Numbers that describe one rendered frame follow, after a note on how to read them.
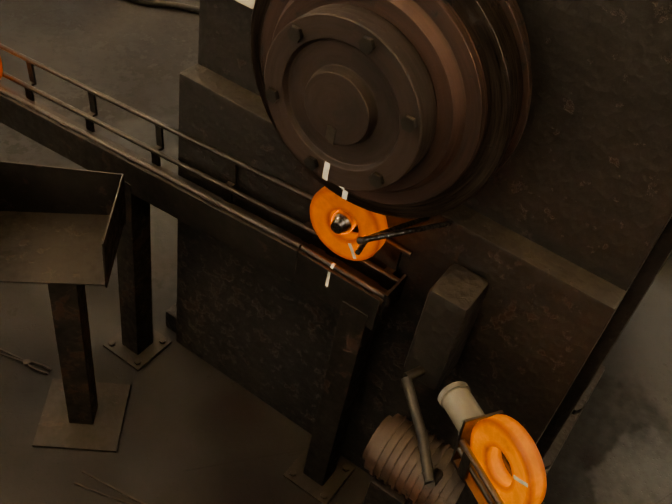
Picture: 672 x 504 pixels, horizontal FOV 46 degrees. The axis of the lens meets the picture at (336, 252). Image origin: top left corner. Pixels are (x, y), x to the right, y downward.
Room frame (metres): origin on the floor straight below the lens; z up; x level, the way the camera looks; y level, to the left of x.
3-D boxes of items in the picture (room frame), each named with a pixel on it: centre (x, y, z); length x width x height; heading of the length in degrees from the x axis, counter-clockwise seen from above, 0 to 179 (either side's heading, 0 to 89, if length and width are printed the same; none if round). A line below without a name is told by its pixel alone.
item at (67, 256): (1.08, 0.57, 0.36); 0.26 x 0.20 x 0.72; 99
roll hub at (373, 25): (1.01, 0.03, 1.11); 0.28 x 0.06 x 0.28; 64
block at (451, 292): (1.00, -0.23, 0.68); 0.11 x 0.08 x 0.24; 154
